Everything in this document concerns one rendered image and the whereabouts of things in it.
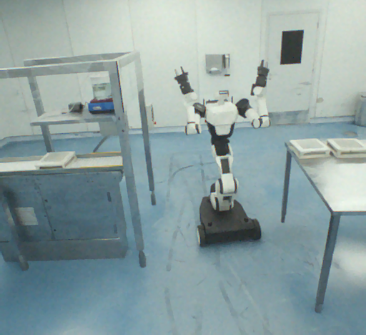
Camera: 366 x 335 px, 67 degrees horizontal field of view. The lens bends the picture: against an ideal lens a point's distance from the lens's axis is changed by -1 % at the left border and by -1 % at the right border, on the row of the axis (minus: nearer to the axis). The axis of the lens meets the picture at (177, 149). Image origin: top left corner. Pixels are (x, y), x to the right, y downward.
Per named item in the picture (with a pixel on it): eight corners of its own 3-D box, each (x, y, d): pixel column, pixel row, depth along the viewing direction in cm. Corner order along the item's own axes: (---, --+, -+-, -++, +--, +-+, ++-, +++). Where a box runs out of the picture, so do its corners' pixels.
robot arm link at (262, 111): (258, 102, 224) (263, 126, 222) (268, 102, 228) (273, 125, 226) (250, 107, 234) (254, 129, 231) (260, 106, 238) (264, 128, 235)
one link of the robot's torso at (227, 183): (217, 195, 257) (209, 147, 272) (236, 193, 258) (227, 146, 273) (220, 192, 243) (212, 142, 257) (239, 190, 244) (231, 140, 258)
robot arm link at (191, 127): (183, 109, 224) (185, 133, 221) (196, 108, 221) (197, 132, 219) (186, 113, 234) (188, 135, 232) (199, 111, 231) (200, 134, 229)
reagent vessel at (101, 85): (116, 94, 218) (111, 70, 211) (111, 99, 204) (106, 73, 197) (96, 96, 219) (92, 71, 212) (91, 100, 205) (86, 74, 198)
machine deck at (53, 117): (126, 108, 229) (126, 104, 228) (116, 122, 194) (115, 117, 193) (53, 113, 232) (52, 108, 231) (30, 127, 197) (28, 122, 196)
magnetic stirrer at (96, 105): (121, 104, 225) (119, 94, 222) (115, 112, 205) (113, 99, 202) (97, 106, 226) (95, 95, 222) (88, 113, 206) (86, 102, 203)
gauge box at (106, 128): (129, 130, 237) (126, 107, 229) (126, 134, 227) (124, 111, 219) (104, 132, 238) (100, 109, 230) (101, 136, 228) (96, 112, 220)
